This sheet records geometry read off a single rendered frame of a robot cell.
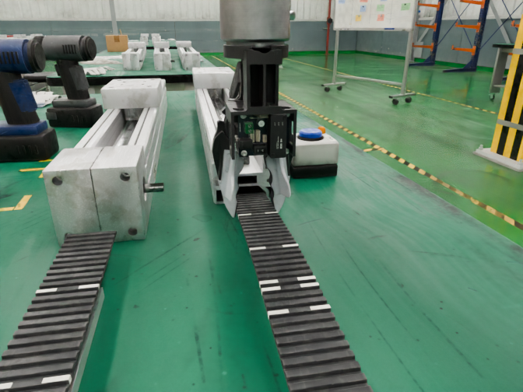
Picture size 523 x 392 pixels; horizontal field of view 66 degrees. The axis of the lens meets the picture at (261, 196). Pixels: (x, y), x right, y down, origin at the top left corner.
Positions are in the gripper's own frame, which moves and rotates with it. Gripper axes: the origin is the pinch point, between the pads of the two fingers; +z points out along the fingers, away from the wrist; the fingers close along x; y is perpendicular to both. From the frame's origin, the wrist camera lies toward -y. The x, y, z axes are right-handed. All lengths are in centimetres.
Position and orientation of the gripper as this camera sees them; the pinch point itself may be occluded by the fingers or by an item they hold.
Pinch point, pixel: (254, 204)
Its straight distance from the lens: 53.4
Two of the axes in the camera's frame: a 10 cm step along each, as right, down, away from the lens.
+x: 9.8, -0.7, 1.7
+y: 1.8, 3.9, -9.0
